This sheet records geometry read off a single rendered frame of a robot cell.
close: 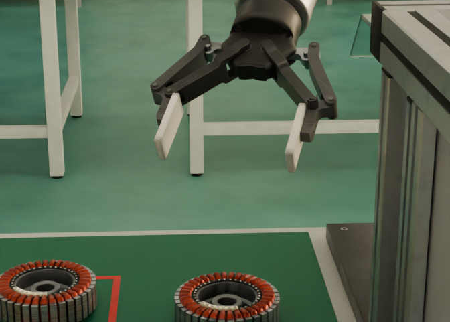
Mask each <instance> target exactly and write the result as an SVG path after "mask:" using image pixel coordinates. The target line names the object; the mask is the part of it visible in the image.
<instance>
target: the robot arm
mask: <svg viewBox="0 0 450 322"><path fill-rule="evenodd" d="M316 3H317V0H235V3H234V4H235V8H236V17H235V20H234V23H233V25H232V29H231V32H230V36H229V37H228V38H227V39H226V40H225V41H224V42H223V43H222V42H213V41H210V36H209V35H206V34H204V35H201V36H200V37H199V39H198V41H197V42H196V44H195V46H194V47H193V48H192V49H191V50H190V51H189V52H188V53H186V54H185V55H184V56H183V57H182V58H180V59H179V60H178V61H177V62H176V63H175V64H174V65H172V66H171V67H170V68H169V69H168V70H166V71H165V72H164V73H163V74H162V75H160V77H158V78H157V79H156V80H155V81H154V82H152V83H151V85H150V88H151V92H152V95H153V99H154V103H155V104H156V105H160V107H159V110H158V112H157V115H156V119H157V124H158V127H159V129H158V131H157V134H156V136H155V139H154V142H155V146H156V149H157V153H158V156H159V159H163V160H166V158H167V155H168V153H169V150H170V147H171V144H172V142H173V139H174V137H175V134H176V132H177V129H178V126H179V124H180V122H181V118H182V116H183V114H184V111H183V105H185V104H187V103H189V102H191V101H192V100H194V99H195V98H197V97H199V96H201V95H202V94H204V93H206V92H207V91H209V90H211V89H213V88H214V87H216V86H217V85H219V84H221V83H225V84H227V83H229V82H230V81H232V80H234V79H235V78H237V77H239V79H241V80H249V79H255V80H259V81H267V79H270V78H272V79H273V80H274V81H275V82H276V83H277V85H278V86H279V87H280V88H283V90H284V91H285V92H286V93H287V94H288V95H289V97H290V98H291V99H292V101H293V102H294V103H295V104H296V105H297V106H298V108H297V112H296V115H295V119H294V122H293V126H292V129H291V133H290V136H289V140H288V143H287V147H286V150H285V157H286V162H287V171H288V172H291V173H294V172H295V170H296V166H297V162H298V159H299V155H300V152H301V148H302V144H303V142H309V143H310V142H312V140H313V139H314V136H315V131H316V128H317V124H318V121H319V120H320V119H322V118H326V117H327V118H328V119H330V120H334V119H336V118H337V117H338V102H337V97H336V95H335V92H334V91H333V88H332V86H331V83H330V81H329V78H328V77H327V74H326V72H325V69H324V67H323V65H322V63H321V54H320V46H319V43H318V42H311V43H310V44H309V46H308V48H296V45H297V41H298V39H299V37H300V36H301V35H303V34H304V33H305V31H306V30H307V28H308V26H309V23H310V20H311V16H312V13H313V9H314V7H315V5H316ZM214 57H215V58H214ZM213 58H214V59H213ZM296 60H299V61H301V63H302V65H303V66H305V69H307V70H308V69H309V75H310V77H311V80H312V82H313V85H314V87H315V89H316V92H317V95H316V97H315V96H314V95H313V94H312V93H311V91H310V90H309V89H308V88H307V87H306V85H304V83H303V82H302V81H301V79H300V78H299V77H298V76H297V75H296V73H294V71H293V70H292V69H291V68H290V66H291V65H292V64H294V63H295V61H296ZM208 62H210V63H209V64H208ZM226 64H228V66H229V68H230V69H229V70H227V65H226ZM318 97H319V99H320V100H318Z"/></svg>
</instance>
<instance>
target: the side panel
mask: <svg viewBox="0 0 450 322"><path fill-rule="evenodd" d="M398 322H450V143H449V142H448V141H447V139H446V138H445V137H444V136H443V135H442V134H441V133H440V132H439V130H438V129H437V128H436V127H435V125H434V124H433V123H432V122H431V121H430V120H429V119H428V118H427V116H426V115H425V114H424V113H423V111H422V110H421V109H420V108H419V107H418V106H417V105H416V104H415V102H412V114H411V126H410V146H409V156H408V177H407V188H406V207H405V219H404V239H403V249H402V270H401V281H400V301H399V312H398Z"/></svg>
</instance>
